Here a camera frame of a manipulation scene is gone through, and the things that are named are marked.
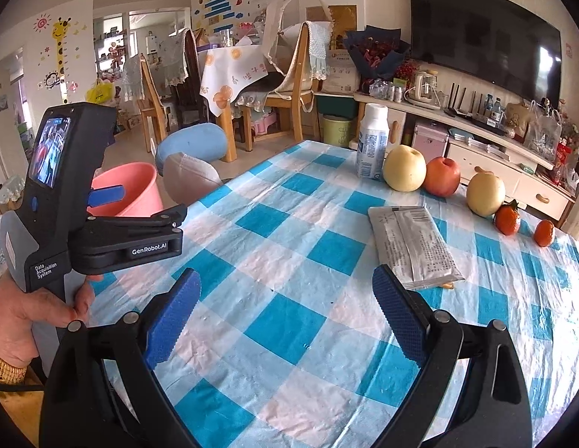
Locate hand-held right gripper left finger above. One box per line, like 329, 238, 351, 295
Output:
38, 268, 202, 448

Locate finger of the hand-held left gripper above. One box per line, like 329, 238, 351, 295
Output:
85, 203, 188, 233
88, 186, 125, 207

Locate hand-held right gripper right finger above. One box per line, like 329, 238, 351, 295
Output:
371, 264, 533, 448

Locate pink plastic bucket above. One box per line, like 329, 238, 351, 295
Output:
86, 162, 165, 218

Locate grey printed sachet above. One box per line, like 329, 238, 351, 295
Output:
368, 205, 466, 291

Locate person's left hand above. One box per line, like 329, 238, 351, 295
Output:
0, 271, 103, 369

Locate grey round stool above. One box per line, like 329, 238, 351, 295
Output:
163, 152, 224, 206

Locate yellow bag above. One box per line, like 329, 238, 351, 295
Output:
86, 79, 116, 106

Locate blue round stool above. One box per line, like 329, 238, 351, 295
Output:
155, 122, 227, 171

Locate wooden chair with lace cover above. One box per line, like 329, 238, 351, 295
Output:
238, 21, 334, 152
121, 53, 173, 152

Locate blue checked tablecloth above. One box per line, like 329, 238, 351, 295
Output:
86, 139, 579, 448

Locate dark wooden chair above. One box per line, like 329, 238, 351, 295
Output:
170, 28, 208, 127

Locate tangerine with leaf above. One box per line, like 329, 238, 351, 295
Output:
494, 200, 522, 236

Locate red apple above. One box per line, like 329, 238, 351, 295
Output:
422, 156, 462, 197

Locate yellow-green apple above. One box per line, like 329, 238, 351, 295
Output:
383, 144, 427, 192

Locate yellow pear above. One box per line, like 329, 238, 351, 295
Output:
466, 172, 507, 218

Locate pink plastic stool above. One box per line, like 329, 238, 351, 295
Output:
249, 112, 276, 134

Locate plain tangerine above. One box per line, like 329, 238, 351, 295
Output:
533, 219, 556, 247

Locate orange print tablecloth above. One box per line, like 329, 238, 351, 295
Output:
198, 44, 271, 117

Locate white plastic bottle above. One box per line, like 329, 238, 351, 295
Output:
356, 103, 389, 180

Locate white television cabinet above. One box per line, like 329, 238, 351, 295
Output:
312, 91, 579, 222

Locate pink storage box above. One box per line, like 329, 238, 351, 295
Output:
411, 119, 449, 152

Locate green waste bin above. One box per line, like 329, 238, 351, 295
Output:
321, 114, 358, 149

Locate black router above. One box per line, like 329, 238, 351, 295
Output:
443, 81, 486, 119

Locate red snack packages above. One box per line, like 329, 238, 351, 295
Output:
553, 142, 575, 183

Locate glass electric kettle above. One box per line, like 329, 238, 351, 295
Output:
407, 70, 442, 112

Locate pack of small jars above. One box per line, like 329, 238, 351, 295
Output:
368, 78, 409, 102

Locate tan printed bag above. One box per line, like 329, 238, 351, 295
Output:
504, 102, 533, 143

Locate clear plastic bag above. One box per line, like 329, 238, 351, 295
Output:
523, 100, 563, 162

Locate beige cardboard box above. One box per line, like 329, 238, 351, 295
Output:
322, 49, 362, 94

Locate white mesh food cover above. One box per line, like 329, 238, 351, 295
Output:
261, 0, 334, 78

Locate dark wrapped flower bouquet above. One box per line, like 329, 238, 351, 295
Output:
343, 25, 411, 80

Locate black television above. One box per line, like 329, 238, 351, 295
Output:
408, 0, 563, 109

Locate giraffe wall sticker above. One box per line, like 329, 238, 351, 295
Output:
49, 16, 73, 78

